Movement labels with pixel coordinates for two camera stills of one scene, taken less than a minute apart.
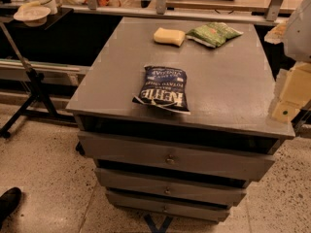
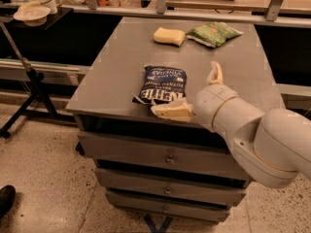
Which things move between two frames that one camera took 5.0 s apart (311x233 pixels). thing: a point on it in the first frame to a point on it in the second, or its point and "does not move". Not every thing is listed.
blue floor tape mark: [154, 226] does not move
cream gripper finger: [297, 84] to [180, 110]
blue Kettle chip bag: [166, 87] does not move
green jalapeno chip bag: [211, 34] does not move
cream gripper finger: [285, 112] to [215, 76]
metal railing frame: [273, 16] does not move
